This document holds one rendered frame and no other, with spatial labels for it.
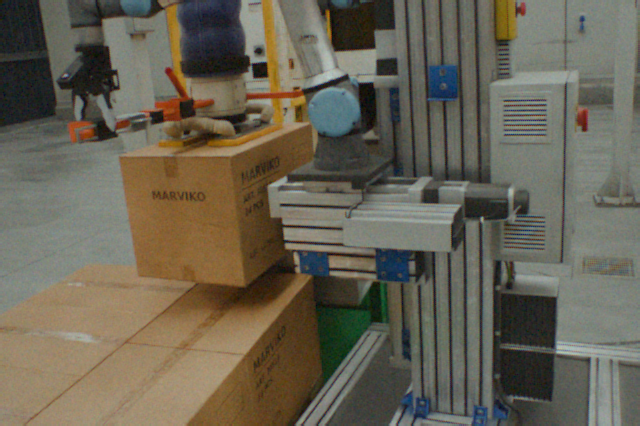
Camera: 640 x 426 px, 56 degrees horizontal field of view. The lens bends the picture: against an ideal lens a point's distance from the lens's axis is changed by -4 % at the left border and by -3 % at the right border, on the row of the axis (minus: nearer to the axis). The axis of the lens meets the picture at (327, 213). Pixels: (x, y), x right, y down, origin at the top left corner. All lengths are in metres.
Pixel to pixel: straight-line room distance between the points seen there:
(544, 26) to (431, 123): 9.19
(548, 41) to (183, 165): 9.36
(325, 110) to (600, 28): 9.53
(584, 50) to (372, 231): 9.50
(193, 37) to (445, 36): 0.79
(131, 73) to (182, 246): 1.57
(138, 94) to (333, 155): 1.90
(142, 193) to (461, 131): 0.97
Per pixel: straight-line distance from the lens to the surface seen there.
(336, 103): 1.43
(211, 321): 2.00
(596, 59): 10.83
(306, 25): 1.45
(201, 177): 1.83
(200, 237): 1.90
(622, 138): 4.98
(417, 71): 1.69
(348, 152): 1.60
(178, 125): 1.97
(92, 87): 1.60
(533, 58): 10.87
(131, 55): 3.33
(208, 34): 2.00
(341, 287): 2.32
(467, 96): 1.67
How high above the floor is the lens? 1.38
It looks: 16 degrees down
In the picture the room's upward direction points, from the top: 5 degrees counter-clockwise
